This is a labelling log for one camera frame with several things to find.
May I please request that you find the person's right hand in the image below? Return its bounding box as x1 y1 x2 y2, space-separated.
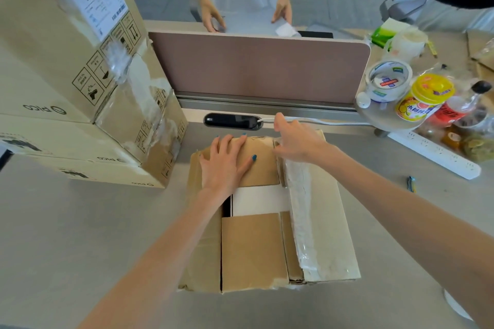
273 112 332 166

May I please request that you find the person's left hand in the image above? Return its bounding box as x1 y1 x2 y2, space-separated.
199 134 258 202

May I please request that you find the white box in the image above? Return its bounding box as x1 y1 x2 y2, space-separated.
231 184 291 217

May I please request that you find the person's right forearm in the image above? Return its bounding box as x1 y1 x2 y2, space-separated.
316 143 494 329

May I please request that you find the person's left forearm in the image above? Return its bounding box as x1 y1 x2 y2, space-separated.
77 188 232 329

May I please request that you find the black desk power socket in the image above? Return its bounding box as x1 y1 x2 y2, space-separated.
203 113 264 131

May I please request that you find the round beige shelf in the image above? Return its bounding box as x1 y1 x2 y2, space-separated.
354 93 429 139

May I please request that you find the mauve desk divider panel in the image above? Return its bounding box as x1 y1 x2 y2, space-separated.
148 30 372 112

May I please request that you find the white tape roll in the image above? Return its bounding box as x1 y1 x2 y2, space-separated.
364 59 414 104

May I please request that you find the yellow lid jar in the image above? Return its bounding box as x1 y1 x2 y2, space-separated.
395 73 456 122

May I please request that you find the green tissue pack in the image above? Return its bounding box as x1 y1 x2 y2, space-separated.
370 18 410 48

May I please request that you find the white power strip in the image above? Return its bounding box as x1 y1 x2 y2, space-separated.
387 130 482 181

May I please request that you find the white plastic tub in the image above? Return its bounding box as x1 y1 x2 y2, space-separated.
384 26 429 63

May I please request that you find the red label soda bottle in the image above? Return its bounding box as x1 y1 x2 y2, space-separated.
428 80 493 127

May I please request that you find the clear plastic cup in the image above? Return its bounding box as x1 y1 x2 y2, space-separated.
453 107 489 133

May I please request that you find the clear bag of snacks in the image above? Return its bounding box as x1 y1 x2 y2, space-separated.
461 116 494 163

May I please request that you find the white handheld controller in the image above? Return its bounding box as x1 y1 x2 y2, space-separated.
443 288 474 322

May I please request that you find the white desk cable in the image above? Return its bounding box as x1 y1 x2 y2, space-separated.
256 116 373 127

